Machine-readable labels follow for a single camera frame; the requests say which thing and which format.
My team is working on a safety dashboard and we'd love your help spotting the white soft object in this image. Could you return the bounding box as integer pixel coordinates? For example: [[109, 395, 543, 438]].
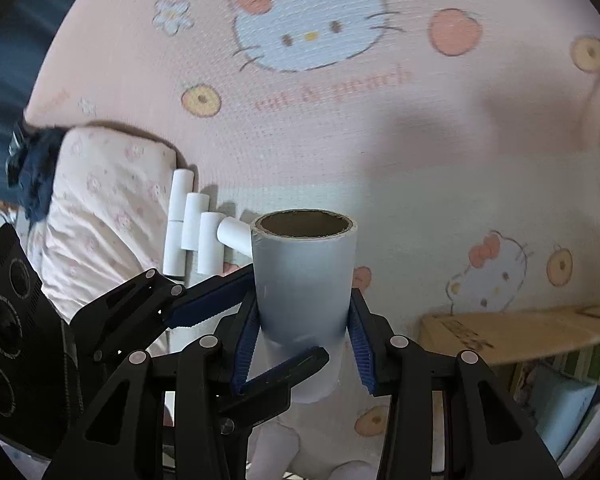
[[247, 400, 381, 480]]

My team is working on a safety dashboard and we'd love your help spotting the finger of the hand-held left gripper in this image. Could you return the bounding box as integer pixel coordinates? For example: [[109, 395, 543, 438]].
[[219, 346, 331, 434], [72, 266, 254, 367]]

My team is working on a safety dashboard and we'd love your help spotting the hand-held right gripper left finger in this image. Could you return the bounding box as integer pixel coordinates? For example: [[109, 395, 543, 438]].
[[42, 287, 261, 480]]

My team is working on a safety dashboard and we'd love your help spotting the light blue box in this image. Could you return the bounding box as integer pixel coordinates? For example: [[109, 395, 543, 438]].
[[534, 364, 599, 457]]

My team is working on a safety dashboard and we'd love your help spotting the white printed cloth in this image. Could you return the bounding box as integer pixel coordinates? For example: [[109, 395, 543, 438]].
[[0, 435, 51, 476]]

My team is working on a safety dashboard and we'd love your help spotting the pink floral pillow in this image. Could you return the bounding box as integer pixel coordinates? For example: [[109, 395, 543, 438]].
[[37, 127, 181, 321]]

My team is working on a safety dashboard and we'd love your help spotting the brown cardboard box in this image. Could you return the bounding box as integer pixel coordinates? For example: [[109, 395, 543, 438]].
[[417, 305, 600, 467]]

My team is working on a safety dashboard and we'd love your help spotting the dark blue garment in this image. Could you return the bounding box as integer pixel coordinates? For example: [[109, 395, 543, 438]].
[[7, 120, 64, 224]]

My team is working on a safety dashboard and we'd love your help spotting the pale blue paper roll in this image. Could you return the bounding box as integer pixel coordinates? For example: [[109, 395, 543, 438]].
[[250, 208, 359, 404]]

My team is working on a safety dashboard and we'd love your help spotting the pink cartoon printed blanket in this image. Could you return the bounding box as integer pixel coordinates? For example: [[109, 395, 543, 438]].
[[25, 0, 600, 480]]

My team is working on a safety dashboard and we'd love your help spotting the blue cloth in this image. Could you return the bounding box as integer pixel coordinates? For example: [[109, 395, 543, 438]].
[[0, 0, 99, 207]]

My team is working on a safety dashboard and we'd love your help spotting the green and white carton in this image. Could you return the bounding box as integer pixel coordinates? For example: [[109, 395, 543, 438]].
[[555, 337, 600, 387]]

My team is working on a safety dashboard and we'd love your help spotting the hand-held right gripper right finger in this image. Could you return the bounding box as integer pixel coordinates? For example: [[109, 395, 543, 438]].
[[348, 289, 564, 480]]

